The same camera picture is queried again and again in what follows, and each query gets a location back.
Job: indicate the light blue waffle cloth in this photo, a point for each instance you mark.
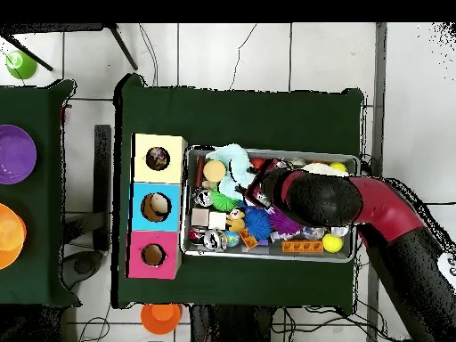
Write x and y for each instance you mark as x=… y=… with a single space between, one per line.
x=235 y=160

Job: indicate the brown plush toy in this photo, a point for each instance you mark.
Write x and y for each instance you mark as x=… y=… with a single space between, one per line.
x=235 y=221

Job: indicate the cream waffle cloth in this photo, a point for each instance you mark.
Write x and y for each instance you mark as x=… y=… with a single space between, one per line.
x=324 y=169

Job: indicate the colourful fabric knot toy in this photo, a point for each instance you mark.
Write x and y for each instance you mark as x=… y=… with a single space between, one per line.
x=157 y=157

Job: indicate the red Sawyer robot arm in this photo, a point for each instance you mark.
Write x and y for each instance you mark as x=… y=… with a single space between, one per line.
x=374 y=206

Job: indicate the silver mesh bin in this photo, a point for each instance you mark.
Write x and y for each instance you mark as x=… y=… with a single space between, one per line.
x=213 y=253

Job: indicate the wooden box with three holes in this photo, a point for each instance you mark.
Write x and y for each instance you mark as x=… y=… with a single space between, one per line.
x=174 y=213

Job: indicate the green spiky ball with eye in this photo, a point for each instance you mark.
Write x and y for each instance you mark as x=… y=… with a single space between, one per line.
x=222 y=203

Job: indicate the blue spiky ball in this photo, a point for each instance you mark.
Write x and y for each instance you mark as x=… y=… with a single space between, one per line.
x=257 y=224

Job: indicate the orange sponge disc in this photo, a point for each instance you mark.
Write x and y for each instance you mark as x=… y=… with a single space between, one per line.
x=214 y=170

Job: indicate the purple spiky ball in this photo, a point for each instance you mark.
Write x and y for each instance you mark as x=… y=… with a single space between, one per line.
x=283 y=224

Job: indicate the orange plastic grid block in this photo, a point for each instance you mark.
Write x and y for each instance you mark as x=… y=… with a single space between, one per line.
x=302 y=246

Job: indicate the yellow ball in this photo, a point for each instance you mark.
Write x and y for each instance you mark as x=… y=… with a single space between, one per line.
x=332 y=243

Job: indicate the black upright panel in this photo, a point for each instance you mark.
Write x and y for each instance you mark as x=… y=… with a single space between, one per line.
x=102 y=178

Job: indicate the orange cup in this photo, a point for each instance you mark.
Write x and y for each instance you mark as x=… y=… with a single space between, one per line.
x=160 y=319

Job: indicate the black tripod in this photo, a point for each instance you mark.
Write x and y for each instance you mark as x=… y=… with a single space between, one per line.
x=123 y=48

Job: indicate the dark green side tablecloth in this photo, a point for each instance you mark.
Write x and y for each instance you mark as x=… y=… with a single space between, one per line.
x=39 y=107

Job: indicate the purple bowl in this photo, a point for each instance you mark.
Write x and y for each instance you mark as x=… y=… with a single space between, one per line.
x=16 y=155

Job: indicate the orange bowl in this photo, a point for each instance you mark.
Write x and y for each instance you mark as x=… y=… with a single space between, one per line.
x=10 y=235

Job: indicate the green cup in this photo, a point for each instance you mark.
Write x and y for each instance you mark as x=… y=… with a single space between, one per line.
x=21 y=66

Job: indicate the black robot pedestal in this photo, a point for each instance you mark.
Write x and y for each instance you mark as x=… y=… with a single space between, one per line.
x=228 y=324

